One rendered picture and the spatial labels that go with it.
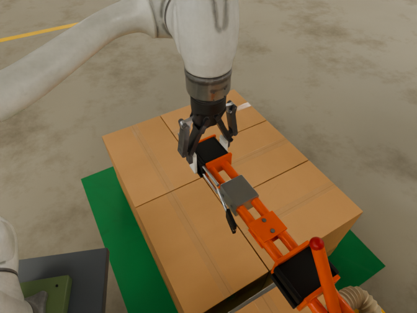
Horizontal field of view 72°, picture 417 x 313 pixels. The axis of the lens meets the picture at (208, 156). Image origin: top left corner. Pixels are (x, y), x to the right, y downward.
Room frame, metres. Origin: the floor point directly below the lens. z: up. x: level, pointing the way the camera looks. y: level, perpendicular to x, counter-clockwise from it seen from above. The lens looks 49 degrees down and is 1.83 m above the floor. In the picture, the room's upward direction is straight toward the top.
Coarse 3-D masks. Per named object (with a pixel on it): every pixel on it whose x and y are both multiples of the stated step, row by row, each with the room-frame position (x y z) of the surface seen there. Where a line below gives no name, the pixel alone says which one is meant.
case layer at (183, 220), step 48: (240, 96) 1.70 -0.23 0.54; (144, 144) 1.23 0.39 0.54; (240, 144) 1.23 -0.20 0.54; (288, 144) 1.23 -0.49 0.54; (144, 192) 0.87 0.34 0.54; (192, 192) 0.87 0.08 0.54; (288, 192) 0.87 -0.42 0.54; (336, 192) 0.87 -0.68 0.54; (192, 240) 0.60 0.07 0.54; (240, 240) 0.60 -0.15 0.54; (336, 240) 0.72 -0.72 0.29; (192, 288) 0.39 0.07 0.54; (240, 288) 0.39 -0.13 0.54
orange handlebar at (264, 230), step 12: (228, 168) 0.44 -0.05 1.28; (252, 204) 0.35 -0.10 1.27; (240, 216) 0.32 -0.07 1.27; (252, 216) 0.31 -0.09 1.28; (264, 216) 0.31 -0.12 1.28; (276, 216) 0.31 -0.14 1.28; (252, 228) 0.28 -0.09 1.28; (264, 228) 0.28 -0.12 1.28; (276, 228) 0.28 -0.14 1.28; (264, 240) 0.26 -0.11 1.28; (288, 240) 0.26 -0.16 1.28; (276, 252) 0.23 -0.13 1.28; (312, 300) 0.15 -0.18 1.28; (324, 312) 0.13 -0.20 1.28; (348, 312) 0.13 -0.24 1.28
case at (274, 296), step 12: (276, 288) 0.27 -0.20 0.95; (264, 300) 0.23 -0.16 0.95; (276, 300) 0.23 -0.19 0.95; (324, 300) 0.23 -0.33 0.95; (240, 312) 0.20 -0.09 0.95; (252, 312) 0.20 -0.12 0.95; (264, 312) 0.20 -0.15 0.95; (276, 312) 0.20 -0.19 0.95; (288, 312) 0.20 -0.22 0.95; (300, 312) 0.20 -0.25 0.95; (312, 312) 0.20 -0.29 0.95
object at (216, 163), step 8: (200, 144) 0.51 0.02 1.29; (208, 144) 0.51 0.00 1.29; (216, 144) 0.51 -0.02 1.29; (200, 152) 0.48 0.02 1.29; (208, 152) 0.48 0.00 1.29; (216, 152) 0.48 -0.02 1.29; (224, 152) 0.48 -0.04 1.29; (208, 160) 0.46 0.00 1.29; (216, 160) 0.46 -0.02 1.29; (224, 160) 0.47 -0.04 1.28; (208, 168) 0.45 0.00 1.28; (216, 168) 0.46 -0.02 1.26; (208, 176) 0.45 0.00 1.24
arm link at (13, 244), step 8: (0, 224) 0.42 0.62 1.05; (8, 224) 0.46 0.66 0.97; (0, 232) 0.39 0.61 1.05; (8, 232) 0.41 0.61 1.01; (0, 240) 0.37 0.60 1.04; (8, 240) 0.38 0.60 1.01; (16, 240) 0.42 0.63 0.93; (0, 248) 0.35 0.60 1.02; (8, 248) 0.36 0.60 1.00; (16, 248) 0.39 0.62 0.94; (0, 256) 0.34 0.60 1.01; (8, 256) 0.35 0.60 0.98; (16, 256) 0.36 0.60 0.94; (0, 264) 0.32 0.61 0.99; (8, 264) 0.33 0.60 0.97; (16, 264) 0.34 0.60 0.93; (16, 272) 0.32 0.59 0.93
